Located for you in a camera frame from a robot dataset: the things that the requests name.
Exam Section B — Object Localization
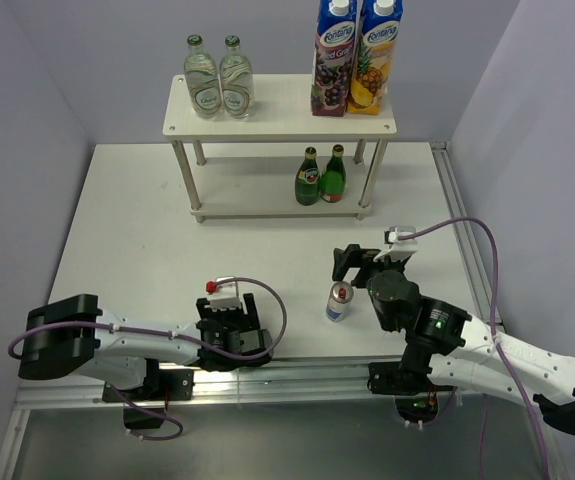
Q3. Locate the dark green gold-cap bottle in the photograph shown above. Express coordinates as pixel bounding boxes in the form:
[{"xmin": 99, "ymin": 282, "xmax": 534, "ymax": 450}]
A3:
[{"xmin": 319, "ymin": 144, "xmax": 346, "ymax": 203}]

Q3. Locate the green Perrier labelled bottle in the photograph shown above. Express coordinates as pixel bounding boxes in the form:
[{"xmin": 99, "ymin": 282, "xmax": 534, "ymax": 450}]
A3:
[{"xmin": 294, "ymin": 147, "xmax": 319, "ymax": 206}]

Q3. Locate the clear bottle green cap front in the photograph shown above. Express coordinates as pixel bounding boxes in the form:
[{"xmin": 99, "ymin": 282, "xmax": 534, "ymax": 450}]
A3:
[{"xmin": 219, "ymin": 35, "xmax": 254, "ymax": 118}]

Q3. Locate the clear bottle green cap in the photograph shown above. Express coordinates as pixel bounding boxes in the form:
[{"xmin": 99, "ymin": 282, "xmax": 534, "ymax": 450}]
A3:
[
  {"xmin": 219, "ymin": 35, "xmax": 254, "ymax": 118},
  {"xmin": 183, "ymin": 34, "xmax": 222, "ymax": 119}
]

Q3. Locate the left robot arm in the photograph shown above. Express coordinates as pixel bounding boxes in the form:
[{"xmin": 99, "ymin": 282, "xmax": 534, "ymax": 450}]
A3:
[{"xmin": 18, "ymin": 294, "xmax": 272, "ymax": 401}]

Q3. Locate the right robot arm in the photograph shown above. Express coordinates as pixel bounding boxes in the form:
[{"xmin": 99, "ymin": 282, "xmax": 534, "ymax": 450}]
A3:
[{"xmin": 332, "ymin": 244, "xmax": 575, "ymax": 436}]

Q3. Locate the beige two-tier shelf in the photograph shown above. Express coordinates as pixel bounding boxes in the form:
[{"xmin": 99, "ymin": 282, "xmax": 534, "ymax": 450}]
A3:
[{"xmin": 162, "ymin": 74, "xmax": 397, "ymax": 222}]

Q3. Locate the right silver blue can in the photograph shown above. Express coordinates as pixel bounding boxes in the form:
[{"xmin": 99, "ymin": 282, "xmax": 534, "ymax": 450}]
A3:
[{"xmin": 325, "ymin": 281, "xmax": 354, "ymax": 322}]

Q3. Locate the pineapple juice carton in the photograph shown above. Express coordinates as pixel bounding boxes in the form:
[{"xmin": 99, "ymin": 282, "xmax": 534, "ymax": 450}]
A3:
[{"xmin": 347, "ymin": 0, "xmax": 403, "ymax": 115}]

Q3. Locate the red grape juice carton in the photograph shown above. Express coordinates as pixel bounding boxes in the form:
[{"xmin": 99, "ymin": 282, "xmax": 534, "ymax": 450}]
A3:
[{"xmin": 310, "ymin": 0, "xmax": 357, "ymax": 117}]

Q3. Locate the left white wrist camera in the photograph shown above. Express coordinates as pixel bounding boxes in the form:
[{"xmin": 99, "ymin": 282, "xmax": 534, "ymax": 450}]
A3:
[{"xmin": 205, "ymin": 277, "xmax": 243, "ymax": 311}]

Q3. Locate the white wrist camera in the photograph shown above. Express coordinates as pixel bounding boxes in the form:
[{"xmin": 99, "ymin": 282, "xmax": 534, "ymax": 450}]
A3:
[
  {"xmin": 205, "ymin": 277, "xmax": 243, "ymax": 311},
  {"xmin": 374, "ymin": 226, "xmax": 418, "ymax": 262}
]

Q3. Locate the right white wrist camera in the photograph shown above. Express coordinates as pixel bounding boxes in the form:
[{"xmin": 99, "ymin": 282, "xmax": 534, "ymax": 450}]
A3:
[{"xmin": 374, "ymin": 226, "xmax": 418, "ymax": 262}]

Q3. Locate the aluminium rail frame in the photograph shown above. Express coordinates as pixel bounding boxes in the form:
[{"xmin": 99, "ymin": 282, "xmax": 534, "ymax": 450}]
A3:
[{"xmin": 0, "ymin": 141, "xmax": 568, "ymax": 480}]

